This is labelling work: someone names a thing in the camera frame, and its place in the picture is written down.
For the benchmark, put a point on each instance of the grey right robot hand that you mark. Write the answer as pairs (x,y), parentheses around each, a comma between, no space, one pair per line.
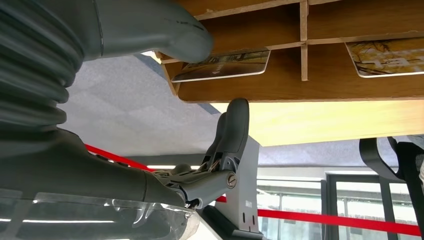
(109,165)

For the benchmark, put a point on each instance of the brown divided card organizer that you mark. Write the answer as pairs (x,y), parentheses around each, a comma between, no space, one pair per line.
(298,89)

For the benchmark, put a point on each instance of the silver kiosk stand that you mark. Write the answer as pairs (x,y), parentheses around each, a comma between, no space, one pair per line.
(246,185)

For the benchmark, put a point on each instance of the red barrier tape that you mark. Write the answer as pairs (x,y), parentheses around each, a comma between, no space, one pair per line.
(331,220)

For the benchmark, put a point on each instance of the black office chair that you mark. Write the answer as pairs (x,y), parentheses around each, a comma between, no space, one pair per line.
(407,172)

